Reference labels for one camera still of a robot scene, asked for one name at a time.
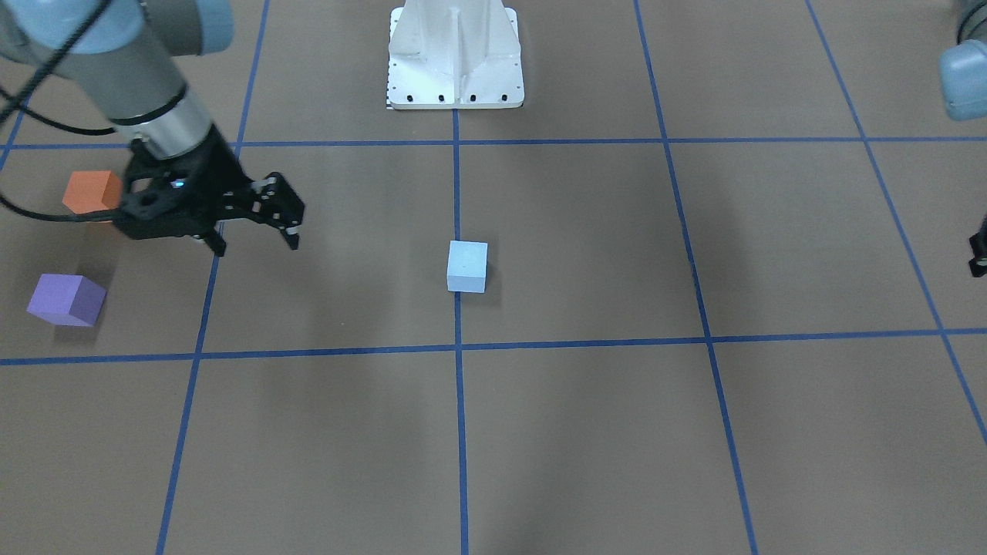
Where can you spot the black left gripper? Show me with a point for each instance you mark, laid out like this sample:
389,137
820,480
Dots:
979,250

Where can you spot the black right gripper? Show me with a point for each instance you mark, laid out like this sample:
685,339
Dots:
217,178

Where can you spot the light blue foam block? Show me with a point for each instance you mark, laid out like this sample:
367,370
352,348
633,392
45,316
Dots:
466,271

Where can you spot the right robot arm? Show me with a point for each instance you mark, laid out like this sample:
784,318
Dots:
121,54

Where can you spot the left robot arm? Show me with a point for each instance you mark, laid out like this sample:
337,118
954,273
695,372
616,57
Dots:
962,67

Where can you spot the orange foam block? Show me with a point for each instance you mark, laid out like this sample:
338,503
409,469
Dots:
91,191

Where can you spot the purple foam block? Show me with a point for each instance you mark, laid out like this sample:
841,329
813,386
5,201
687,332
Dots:
67,300

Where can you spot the white pedestal base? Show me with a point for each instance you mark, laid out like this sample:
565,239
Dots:
454,55

